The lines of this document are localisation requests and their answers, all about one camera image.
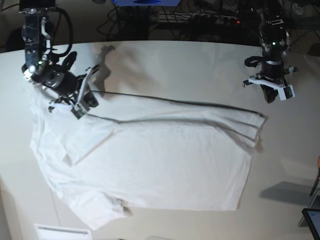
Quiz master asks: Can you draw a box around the white paper sheet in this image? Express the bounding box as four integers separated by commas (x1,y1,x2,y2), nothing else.
34,224,93,240

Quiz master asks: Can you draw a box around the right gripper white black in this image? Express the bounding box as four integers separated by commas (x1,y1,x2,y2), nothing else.
48,64,100,119

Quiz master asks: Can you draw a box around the white T-shirt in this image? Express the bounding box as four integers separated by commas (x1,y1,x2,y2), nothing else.
30,87,265,230

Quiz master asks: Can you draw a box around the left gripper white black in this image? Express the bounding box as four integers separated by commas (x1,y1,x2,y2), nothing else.
243,65,298,104

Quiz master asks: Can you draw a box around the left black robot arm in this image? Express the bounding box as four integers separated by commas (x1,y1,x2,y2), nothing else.
243,0,298,104

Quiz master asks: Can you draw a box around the tablet on stand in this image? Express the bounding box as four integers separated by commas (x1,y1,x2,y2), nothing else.
298,188,320,240

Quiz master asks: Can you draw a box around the blue box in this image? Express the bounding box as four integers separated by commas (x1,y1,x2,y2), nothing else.
112,0,180,7

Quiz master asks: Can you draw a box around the black power strip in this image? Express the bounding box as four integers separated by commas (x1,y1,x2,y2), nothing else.
191,14,241,26

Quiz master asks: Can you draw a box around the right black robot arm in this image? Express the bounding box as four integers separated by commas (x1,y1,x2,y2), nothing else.
19,0,100,119

